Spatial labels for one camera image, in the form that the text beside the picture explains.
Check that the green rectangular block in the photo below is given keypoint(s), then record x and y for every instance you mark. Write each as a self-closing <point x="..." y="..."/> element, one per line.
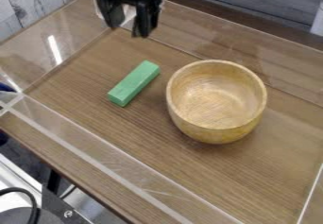
<point x="134" y="83"/>

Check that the black table leg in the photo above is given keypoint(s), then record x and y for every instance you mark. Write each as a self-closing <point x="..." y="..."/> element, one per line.
<point x="54" y="182"/>

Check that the clear acrylic enclosure wall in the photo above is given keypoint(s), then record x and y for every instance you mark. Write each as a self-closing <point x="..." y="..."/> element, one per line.
<point x="123" y="153"/>

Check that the black metal bracket with screw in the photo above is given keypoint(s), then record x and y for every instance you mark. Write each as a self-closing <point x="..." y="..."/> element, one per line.
<point x="57" y="212"/>

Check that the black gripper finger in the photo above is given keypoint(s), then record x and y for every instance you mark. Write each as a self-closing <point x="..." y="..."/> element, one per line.
<point x="113" y="12"/>
<point x="146" y="20"/>

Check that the blue object left edge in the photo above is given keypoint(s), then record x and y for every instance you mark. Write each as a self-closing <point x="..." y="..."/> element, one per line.
<point x="6" y="88"/>

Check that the brown wooden bowl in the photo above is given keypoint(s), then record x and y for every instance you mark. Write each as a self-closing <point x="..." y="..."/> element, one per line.
<point x="217" y="101"/>

